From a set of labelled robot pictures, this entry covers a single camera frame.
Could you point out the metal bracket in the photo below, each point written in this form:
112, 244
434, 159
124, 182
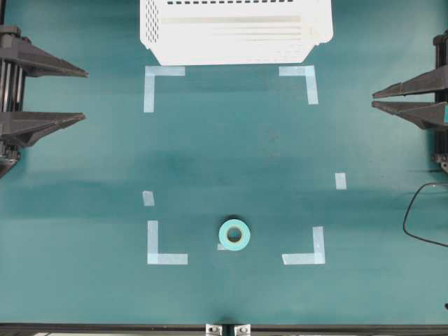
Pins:
242, 330
213, 330

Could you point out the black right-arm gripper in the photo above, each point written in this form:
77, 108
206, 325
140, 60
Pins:
425, 115

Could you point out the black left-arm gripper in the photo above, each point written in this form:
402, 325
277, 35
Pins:
19, 128

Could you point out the teal tape roll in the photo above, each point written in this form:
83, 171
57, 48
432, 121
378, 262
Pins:
234, 234

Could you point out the right metal bracket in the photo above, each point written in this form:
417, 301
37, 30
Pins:
242, 330

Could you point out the small left tape strip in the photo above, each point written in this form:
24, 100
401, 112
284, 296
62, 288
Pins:
148, 198

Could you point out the black table edge rail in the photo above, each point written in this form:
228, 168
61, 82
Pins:
228, 329

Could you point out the small right tape strip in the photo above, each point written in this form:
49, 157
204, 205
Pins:
340, 181

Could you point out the left metal bracket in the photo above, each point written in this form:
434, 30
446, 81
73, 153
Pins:
213, 330

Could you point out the top-left tape corner marker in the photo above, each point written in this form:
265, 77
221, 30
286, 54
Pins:
151, 72

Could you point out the bottom-left tape corner marker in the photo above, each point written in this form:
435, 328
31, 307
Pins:
154, 257

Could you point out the top-right tape corner marker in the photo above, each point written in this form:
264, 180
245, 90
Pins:
308, 72

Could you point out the bottom-right tape corner marker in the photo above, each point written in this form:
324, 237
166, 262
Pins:
317, 257

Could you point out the white perforated plastic basket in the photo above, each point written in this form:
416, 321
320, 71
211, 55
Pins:
214, 32

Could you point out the small tape strip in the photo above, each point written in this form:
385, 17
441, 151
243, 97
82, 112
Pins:
148, 198
340, 181

